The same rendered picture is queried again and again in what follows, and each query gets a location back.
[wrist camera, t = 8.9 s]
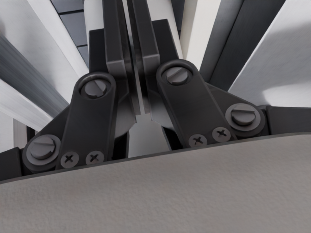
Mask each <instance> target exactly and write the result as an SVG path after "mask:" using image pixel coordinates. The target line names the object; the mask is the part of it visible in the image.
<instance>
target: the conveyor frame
mask: <svg viewBox="0 0 311 233"><path fill-rule="evenodd" d="M27 1H28V2H29V4H30V5H31V7H32V8H33V10H34V11H35V13H36V14H37V16H38V17H39V19H40V20H41V22H42V23H43V25H44V26H45V28H46V29H47V31H48V32H49V34H50V35H51V37H52V38H53V39H54V41H55V42H56V44H57V46H58V47H59V49H60V50H61V51H62V53H63V54H64V56H65V57H66V59H67V60H68V62H69V63H70V65H71V67H72V68H73V69H74V71H75V72H76V74H77V75H78V77H79V78H80V77H82V76H83V75H85V74H87V73H89V68H88V67H87V65H86V63H85V61H84V59H83V57H82V56H81V54H80V52H79V50H78V48H77V46H76V44H75V43H74V41H73V39H72V37H71V35H70V34H69V32H68V30H67V28H66V26H65V25H64V23H63V21H62V19H61V17H60V16H59V13H58V12H57V10H56V8H55V6H54V5H53V3H52V1H51V0H27Z"/></svg>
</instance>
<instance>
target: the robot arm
mask: <svg viewBox="0 0 311 233"><path fill-rule="evenodd" d="M127 6H128V13H129V18H130V25H131V32H132V39H133V45H134V51H135V57H136V62H137V70H138V76H139V81H140V87H141V92H142V98H143V105H144V111H145V114H147V113H150V116H151V120H152V121H154V122H156V123H158V124H159V125H161V128H162V132H163V135H164V137H165V140H166V142H167V145H168V148H169V150H170V151H167V152H161V153H153V154H147V155H142V156H137V157H131V158H128V154H129V140H130V134H129V130H130V128H131V127H132V126H133V125H134V124H135V123H137V119H136V115H140V114H141V112H140V106H139V99H138V93H137V84H136V78H135V71H134V65H133V59H132V52H131V45H130V40H129V34H128V29H127V24H126V19H125V13H124V6H123V1H122V0H102V8H103V22H104V28H102V29H95V30H89V33H88V38H89V73H87V74H85V75H83V76H82V77H80V78H79V79H78V80H77V82H76V84H75V86H74V89H73V94H72V98H71V102H70V104H69V105H68V106H67V107H66V108H65V109H64V110H63V111H62V112H61V113H59V114H58V115H57V116H56V117H55V118H54V119H53V120H52V121H50V122H49V123H48V124H47V125H46V126H45V127H44V128H43V129H42V130H40V131H39V132H38V133H37V134H36V135H35V136H34V137H33V138H31V139H30V141H29V142H28V143H27V144H26V146H25V147H24V148H22V149H20V148H19V147H15V148H12V149H9V150H7V151H4V152H1V153H0V233H311V107H282V106H266V108H265V109H259V107H257V106H256V105H254V104H252V103H250V102H248V101H246V100H244V99H242V98H239V97H237V96H235V95H233V94H231V93H228V92H226V91H224V90H222V89H220V88H217V87H215V86H213V85H211V84H209V83H206V82H205V81H204V80H203V78H202V76H201V74H200V73H199V71H198V69H197V68H196V66H195V65H194V64H193V63H191V62H190V61H187V60H184V59H180V58H179V55H178V52H177V49H176V45H175V42H174V38H173V35H172V32H171V28H170V25H169V22H168V19H167V18H166V19H160V20H154V21H151V17H150V12H149V7H148V3H147V0H127Z"/></svg>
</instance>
